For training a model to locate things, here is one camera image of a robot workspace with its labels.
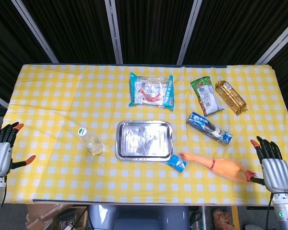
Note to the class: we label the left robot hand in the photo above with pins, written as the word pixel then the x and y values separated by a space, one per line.
pixel 0 155

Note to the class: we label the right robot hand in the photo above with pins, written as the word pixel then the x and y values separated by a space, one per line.
pixel 276 171

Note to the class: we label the clear plastic bottle green cap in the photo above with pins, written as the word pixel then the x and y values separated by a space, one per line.
pixel 92 141

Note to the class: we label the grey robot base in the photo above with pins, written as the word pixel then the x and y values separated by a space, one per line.
pixel 139 216

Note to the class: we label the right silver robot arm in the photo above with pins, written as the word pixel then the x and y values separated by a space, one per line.
pixel 284 210

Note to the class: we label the stainless steel tray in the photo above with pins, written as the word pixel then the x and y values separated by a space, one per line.
pixel 144 140

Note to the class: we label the yellow rubber chicken toy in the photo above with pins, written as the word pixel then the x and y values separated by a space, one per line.
pixel 218 166

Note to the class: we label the cardboard box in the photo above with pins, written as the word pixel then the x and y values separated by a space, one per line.
pixel 46 216

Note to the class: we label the blue silver cookie pack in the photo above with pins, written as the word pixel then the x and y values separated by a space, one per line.
pixel 210 128

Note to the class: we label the gold foil biscuit pack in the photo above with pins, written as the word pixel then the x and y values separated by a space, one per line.
pixel 231 97

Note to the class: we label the small blue white sachet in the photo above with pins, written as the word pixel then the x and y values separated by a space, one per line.
pixel 176 163

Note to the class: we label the green snack bag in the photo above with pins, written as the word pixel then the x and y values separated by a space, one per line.
pixel 206 95

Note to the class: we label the yellow white checkered tablecloth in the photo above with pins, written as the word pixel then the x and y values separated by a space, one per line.
pixel 144 134

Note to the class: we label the teal instant noodle packet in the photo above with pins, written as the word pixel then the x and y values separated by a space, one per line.
pixel 152 92

